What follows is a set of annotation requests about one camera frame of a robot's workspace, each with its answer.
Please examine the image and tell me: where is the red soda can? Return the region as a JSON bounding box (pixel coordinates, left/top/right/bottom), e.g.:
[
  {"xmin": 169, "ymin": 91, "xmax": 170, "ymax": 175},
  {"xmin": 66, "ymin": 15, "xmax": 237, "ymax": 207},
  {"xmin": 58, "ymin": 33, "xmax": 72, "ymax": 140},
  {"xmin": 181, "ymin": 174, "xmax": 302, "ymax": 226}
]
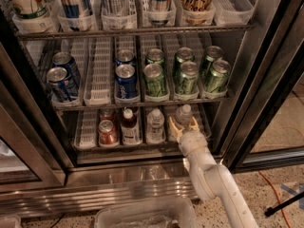
[
  {"xmin": 98, "ymin": 120, "xmax": 118, "ymax": 146},
  {"xmin": 100, "ymin": 108, "xmax": 116, "ymax": 122}
]

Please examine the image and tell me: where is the brown tan tall can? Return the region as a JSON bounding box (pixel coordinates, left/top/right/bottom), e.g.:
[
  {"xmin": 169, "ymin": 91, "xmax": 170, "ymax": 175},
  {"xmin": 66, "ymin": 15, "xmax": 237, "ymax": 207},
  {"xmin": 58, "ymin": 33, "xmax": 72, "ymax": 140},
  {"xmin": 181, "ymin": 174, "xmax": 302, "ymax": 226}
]
[{"xmin": 180, "ymin": 0, "xmax": 212, "ymax": 25}]

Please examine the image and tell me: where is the blue red bull can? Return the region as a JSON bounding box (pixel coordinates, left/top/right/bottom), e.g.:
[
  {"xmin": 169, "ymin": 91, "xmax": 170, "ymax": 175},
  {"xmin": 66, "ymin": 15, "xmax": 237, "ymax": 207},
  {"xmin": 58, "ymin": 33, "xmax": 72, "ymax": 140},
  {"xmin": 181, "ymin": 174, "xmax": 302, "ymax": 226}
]
[{"xmin": 148, "ymin": 0, "xmax": 172, "ymax": 25}]

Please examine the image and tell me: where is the blue pepsi can front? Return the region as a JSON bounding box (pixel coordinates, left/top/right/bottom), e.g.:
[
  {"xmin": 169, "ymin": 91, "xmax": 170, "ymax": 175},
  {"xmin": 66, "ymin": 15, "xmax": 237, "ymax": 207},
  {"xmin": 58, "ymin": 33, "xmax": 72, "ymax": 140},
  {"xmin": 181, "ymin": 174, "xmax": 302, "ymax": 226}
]
[{"xmin": 115, "ymin": 65, "xmax": 138, "ymax": 99}]

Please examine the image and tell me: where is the green soda can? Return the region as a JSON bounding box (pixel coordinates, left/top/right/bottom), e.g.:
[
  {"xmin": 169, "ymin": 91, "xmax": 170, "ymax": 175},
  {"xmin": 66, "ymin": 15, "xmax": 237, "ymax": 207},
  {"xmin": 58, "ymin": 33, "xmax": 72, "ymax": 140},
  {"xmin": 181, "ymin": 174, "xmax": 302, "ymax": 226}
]
[
  {"xmin": 175, "ymin": 61, "xmax": 199, "ymax": 95},
  {"xmin": 204, "ymin": 59, "xmax": 231, "ymax": 93},
  {"xmin": 143, "ymin": 64, "xmax": 167, "ymax": 97},
  {"xmin": 173, "ymin": 47, "xmax": 195, "ymax": 77},
  {"xmin": 200, "ymin": 46, "xmax": 223, "ymax": 81},
  {"xmin": 145, "ymin": 48, "xmax": 165, "ymax": 67}
]

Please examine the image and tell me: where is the green soda can middle back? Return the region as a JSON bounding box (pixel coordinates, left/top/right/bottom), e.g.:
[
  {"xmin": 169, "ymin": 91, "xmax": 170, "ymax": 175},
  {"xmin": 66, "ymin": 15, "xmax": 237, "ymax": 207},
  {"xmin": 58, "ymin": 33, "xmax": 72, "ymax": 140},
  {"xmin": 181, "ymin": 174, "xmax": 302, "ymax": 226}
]
[{"xmin": 173, "ymin": 47, "xmax": 195, "ymax": 77}]

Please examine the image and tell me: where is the green soda can right back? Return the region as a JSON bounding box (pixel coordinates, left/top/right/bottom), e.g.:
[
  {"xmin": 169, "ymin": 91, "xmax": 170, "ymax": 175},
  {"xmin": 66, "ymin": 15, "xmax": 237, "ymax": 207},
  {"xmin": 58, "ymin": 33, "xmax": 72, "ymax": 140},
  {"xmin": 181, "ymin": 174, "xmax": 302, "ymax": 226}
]
[{"xmin": 200, "ymin": 46, "xmax": 223, "ymax": 81}]

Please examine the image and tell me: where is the empty white shelf tray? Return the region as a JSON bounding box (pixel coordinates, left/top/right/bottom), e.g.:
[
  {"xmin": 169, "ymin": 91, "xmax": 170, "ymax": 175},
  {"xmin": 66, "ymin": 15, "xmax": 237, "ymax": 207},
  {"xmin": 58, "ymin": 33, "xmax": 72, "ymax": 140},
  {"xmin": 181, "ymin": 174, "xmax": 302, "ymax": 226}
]
[{"xmin": 84, "ymin": 38, "xmax": 112, "ymax": 106}]

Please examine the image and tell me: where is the empty clear top tray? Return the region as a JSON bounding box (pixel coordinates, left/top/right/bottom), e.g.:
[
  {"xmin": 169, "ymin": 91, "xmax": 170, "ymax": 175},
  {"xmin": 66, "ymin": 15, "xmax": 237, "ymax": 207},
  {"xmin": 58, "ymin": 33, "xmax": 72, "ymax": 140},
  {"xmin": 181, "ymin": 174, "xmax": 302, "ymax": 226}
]
[{"xmin": 213, "ymin": 0, "xmax": 254, "ymax": 26}]

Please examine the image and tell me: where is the clear water bottle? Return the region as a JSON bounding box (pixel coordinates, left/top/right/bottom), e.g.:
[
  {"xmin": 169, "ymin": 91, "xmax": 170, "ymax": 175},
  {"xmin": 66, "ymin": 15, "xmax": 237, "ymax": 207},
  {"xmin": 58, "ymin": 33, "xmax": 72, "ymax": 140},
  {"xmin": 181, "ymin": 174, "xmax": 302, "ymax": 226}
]
[
  {"xmin": 170, "ymin": 104, "xmax": 193, "ymax": 133},
  {"xmin": 146, "ymin": 108, "xmax": 164, "ymax": 143}
]

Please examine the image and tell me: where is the blue soda can far-left back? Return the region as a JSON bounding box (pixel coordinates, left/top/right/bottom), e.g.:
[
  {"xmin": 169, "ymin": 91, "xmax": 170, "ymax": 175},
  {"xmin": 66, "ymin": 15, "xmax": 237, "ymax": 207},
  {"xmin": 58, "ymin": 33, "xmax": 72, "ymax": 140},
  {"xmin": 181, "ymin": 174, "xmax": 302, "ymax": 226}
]
[{"xmin": 52, "ymin": 51, "xmax": 81, "ymax": 86}]

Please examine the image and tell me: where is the orange cable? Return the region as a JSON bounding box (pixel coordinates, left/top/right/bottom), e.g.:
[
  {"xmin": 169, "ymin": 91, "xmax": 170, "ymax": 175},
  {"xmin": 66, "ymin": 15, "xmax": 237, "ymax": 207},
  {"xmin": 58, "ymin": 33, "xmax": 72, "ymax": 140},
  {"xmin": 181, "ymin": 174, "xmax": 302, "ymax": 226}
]
[{"xmin": 257, "ymin": 170, "xmax": 293, "ymax": 228}]

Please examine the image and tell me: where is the stainless steel fridge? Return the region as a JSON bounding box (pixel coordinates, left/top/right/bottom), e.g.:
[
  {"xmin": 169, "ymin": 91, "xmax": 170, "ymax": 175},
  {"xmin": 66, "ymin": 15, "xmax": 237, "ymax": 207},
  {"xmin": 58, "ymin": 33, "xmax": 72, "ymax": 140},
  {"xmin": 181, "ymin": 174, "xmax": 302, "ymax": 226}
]
[{"xmin": 0, "ymin": 0, "xmax": 303, "ymax": 218}]

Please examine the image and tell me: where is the blue pepsi can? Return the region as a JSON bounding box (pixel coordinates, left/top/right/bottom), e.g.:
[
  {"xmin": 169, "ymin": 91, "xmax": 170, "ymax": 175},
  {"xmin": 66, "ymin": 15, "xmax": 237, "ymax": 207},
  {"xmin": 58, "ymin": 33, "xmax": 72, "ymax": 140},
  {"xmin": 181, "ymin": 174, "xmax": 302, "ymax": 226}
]
[
  {"xmin": 116, "ymin": 49, "xmax": 136, "ymax": 67},
  {"xmin": 115, "ymin": 65, "xmax": 138, "ymax": 99}
]

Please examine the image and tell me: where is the small clear container corner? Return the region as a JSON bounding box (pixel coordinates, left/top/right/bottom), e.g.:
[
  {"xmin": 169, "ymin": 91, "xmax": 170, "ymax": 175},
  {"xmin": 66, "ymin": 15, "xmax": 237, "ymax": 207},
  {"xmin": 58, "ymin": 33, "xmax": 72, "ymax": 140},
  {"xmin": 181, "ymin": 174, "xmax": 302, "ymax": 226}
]
[{"xmin": 0, "ymin": 216, "xmax": 22, "ymax": 228}]

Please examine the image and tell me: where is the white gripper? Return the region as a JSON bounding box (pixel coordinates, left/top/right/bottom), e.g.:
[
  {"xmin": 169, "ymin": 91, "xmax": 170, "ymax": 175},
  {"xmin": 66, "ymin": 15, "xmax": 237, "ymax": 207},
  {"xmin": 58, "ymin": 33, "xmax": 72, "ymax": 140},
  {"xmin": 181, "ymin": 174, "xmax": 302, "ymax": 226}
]
[{"xmin": 168, "ymin": 117, "xmax": 208, "ymax": 157}]

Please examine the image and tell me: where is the green soda can middle front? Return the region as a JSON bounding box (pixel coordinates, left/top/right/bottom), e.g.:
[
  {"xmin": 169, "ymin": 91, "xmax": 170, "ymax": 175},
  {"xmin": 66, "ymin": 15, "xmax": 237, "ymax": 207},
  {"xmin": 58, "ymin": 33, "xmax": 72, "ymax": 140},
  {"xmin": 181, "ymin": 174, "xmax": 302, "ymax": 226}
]
[{"xmin": 175, "ymin": 61, "xmax": 199, "ymax": 95}]

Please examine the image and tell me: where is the blue pepsi can back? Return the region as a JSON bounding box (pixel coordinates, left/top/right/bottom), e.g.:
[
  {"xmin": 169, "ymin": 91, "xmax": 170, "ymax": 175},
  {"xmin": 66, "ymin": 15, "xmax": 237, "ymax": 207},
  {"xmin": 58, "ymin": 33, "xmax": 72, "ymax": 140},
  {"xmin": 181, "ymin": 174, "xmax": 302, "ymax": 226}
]
[{"xmin": 116, "ymin": 49, "xmax": 136, "ymax": 67}]

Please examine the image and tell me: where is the blue soda can far-left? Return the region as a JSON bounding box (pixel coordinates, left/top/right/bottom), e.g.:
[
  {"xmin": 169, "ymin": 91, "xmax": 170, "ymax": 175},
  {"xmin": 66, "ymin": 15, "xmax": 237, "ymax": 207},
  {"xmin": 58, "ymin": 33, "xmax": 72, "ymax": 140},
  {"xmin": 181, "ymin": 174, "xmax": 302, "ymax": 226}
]
[
  {"xmin": 47, "ymin": 66, "xmax": 78, "ymax": 103},
  {"xmin": 52, "ymin": 51, "xmax": 81, "ymax": 86}
]

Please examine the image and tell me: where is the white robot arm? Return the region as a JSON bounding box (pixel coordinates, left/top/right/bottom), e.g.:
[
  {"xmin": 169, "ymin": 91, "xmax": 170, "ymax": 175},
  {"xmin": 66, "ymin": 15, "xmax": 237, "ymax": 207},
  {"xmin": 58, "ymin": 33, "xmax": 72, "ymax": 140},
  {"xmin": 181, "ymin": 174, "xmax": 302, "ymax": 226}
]
[{"xmin": 168, "ymin": 117, "xmax": 258, "ymax": 228}]

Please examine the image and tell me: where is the dark juice bottle white label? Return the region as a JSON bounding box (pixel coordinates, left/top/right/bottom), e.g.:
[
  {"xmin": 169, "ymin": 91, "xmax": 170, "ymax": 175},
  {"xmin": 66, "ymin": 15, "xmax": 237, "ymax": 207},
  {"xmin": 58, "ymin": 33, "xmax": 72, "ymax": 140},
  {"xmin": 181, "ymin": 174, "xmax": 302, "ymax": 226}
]
[{"xmin": 121, "ymin": 108, "xmax": 141, "ymax": 145}]

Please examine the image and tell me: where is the red soda can back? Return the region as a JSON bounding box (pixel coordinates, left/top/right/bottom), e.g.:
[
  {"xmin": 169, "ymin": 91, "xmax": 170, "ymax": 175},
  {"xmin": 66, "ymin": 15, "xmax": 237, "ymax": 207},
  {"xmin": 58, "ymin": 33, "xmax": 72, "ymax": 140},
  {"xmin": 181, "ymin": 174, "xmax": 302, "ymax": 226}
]
[{"xmin": 100, "ymin": 108, "xmax": 116, "ymax": 122}]

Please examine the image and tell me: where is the blue soda can far-left front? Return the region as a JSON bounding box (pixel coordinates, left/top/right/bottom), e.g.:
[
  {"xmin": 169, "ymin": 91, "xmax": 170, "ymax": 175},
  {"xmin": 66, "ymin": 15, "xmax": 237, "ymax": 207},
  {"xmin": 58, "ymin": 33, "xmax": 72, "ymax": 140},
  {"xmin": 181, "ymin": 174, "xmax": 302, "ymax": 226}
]
[{"xmin": 47, "ymin": 66, "xmax": 78, "ymax": 103}]

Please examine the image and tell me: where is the green soda can right front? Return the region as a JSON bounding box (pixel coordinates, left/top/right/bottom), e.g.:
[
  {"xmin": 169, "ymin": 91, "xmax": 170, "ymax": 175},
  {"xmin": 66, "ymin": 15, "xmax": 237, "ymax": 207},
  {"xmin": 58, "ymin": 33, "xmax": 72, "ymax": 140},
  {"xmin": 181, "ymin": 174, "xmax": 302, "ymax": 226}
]
[{"xmin": 204, "ymin": 59, "xmax": 231, "ymax": 93}]

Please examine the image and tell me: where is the empty white bottom tray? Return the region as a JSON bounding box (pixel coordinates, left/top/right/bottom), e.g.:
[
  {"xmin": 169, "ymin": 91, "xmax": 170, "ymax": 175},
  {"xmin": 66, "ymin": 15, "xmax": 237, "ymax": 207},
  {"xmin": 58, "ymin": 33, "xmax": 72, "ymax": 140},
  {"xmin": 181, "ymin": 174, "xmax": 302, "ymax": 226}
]
[{"xmin": 74, "ymin": 109, "xmax": 98, "ymax": 151}]

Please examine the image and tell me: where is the black stand leg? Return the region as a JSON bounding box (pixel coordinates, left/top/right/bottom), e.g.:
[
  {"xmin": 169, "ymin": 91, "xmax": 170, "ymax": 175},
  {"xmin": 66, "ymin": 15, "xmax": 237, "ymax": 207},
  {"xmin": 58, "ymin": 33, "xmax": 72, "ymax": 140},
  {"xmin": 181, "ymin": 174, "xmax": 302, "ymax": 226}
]
[{"xmin": 264, "ymin": 191, "xmax": 304, "ymax": 217}]

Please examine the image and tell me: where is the red soda can front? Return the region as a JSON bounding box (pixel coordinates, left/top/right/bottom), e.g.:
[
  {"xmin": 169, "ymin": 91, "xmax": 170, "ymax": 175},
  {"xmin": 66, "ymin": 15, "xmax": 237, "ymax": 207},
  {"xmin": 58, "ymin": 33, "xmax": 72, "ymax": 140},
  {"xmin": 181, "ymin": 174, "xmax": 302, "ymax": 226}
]
[{"xmin": 98, "ymin": 120, "xmax": 118, "ymax": 146}]

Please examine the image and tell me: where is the clear plastic bin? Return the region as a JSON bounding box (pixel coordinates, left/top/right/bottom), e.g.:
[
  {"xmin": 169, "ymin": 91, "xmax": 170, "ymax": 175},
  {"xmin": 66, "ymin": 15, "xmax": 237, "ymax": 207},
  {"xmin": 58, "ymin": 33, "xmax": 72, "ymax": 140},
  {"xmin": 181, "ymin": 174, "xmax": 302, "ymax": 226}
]
[{"xmin": 94, "ymin": 197, "xmax": 199, "ymax": 228}]

